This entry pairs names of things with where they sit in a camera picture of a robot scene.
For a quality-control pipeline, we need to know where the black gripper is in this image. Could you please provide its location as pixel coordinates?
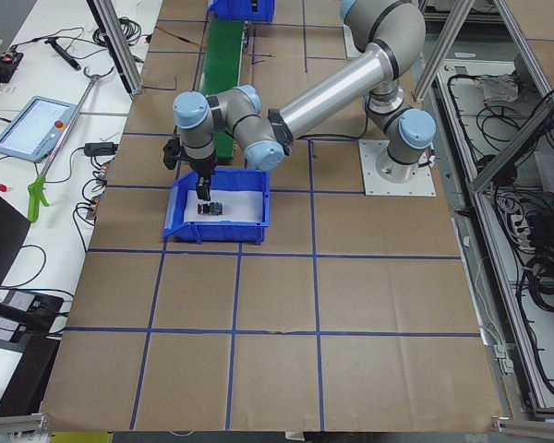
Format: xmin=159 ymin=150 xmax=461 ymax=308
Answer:
xmin=188 ymin=154 xmax=217 ymax=201

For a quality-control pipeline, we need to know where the red push button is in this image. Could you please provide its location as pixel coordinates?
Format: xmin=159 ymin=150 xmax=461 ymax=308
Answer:
xmin=197 ymin=201 xmax=223 ymax=216

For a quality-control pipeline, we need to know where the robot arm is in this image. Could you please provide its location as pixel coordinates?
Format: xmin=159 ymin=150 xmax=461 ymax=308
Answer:
xmin=163 ymin=1 xmax=436 ymax=200

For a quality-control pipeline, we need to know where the white foam pad left bin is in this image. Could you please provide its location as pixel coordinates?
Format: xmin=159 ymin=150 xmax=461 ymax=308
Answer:
xmin=183 ymin=190 xmax=264 ymax=222

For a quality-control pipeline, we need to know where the left blue bin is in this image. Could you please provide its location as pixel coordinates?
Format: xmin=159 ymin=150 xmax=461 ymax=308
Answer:
xmin=163 ymin=168 xmax=271 ymax=245

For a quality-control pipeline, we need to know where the blue bin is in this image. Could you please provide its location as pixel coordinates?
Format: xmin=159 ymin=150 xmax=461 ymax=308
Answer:
xmin=163 ymin=168 xmax=271 ymax=245
xmin=207 ymin=0 xmax=276 ymax=22

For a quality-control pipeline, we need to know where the green conveyor belt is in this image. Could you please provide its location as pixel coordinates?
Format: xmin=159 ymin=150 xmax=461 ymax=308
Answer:
xmin=186 ymin=18 xmax=253 ymax=162

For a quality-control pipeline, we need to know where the teach pendant tablet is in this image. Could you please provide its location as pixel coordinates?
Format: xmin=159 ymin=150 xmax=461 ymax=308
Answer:
xmin=0 ymin=96 xmax=77 ymax=162

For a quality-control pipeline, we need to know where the right blue bin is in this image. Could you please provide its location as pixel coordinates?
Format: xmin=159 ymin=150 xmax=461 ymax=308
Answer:
xmin=207 ymin=0 xmax=276 ymax=22

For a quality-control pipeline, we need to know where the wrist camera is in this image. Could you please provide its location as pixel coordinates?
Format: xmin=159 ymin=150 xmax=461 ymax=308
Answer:
xmin=163 ymin=138 xmax=182 ymax=171

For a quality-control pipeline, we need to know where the green handled reach grabber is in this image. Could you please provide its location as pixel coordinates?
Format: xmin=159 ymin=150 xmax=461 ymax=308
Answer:
xmin=27 ymin=66 xmax=114 ymax=222

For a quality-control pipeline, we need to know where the aluminium frame post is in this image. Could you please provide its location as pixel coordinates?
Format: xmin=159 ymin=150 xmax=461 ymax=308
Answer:
xmin=87 ymin=0 xmax=142 ymax=97

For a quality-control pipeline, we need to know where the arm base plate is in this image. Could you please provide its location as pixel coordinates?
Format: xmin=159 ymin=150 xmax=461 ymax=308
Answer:
xmin=343 ymin=24 xmax=372 ymax=59
xmin=358 ymin=139 xmax=436 ymax=198

